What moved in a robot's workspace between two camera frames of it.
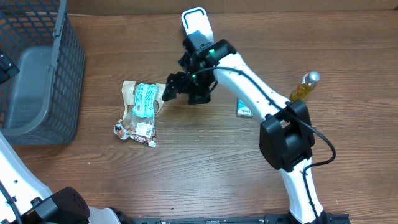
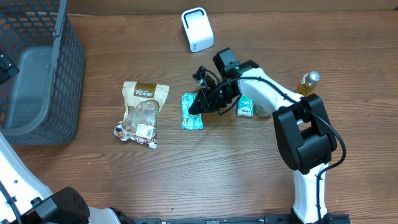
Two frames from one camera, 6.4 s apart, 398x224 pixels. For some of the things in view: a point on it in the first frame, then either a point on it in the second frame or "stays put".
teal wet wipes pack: [144, 99] to [188, 121]
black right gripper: [184, 82] to [208, 102]
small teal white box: [242, 110] stays put
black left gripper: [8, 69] stays put
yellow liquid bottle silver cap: [308, 82] stays put
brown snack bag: [143, 129] stays put
